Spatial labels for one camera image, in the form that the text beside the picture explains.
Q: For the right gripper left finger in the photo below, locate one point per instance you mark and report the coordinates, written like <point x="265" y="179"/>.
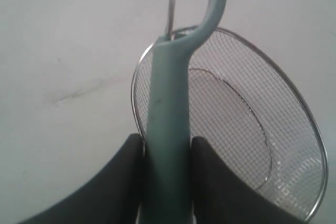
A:
<point x="111" y="196"/>

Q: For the teal vegetable peeler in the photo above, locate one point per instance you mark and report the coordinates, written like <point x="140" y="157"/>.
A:
<point x="167" y="194"/>

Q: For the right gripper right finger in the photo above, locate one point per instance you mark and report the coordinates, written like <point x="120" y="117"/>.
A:
<point x="220" y="196"/>

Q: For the oval wire mesh basket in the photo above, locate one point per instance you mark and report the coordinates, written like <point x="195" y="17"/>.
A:
<point x="258" y="123"/>

